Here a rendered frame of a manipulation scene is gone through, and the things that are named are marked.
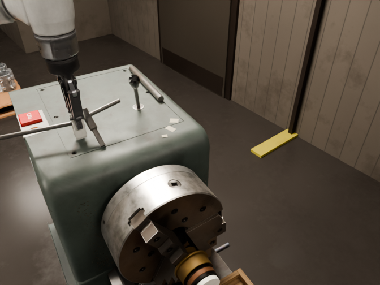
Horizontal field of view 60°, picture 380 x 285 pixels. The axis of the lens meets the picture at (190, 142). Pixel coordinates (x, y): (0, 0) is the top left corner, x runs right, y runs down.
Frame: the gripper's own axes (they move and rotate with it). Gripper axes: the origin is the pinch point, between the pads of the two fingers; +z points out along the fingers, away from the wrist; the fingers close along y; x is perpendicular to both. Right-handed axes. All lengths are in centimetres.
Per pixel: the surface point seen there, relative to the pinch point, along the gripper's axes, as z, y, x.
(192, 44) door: 85, -231, 178
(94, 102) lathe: 4.7, -18.7, 9.7
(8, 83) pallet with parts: 108, -287, -14
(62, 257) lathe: 76, -21, -17
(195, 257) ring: 18.0, 41.2, 12.5
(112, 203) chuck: 11.5, 21.0, 0.4
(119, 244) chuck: 15.1, 30.8, -2.1
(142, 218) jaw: 9.4, 31.0, 4.1
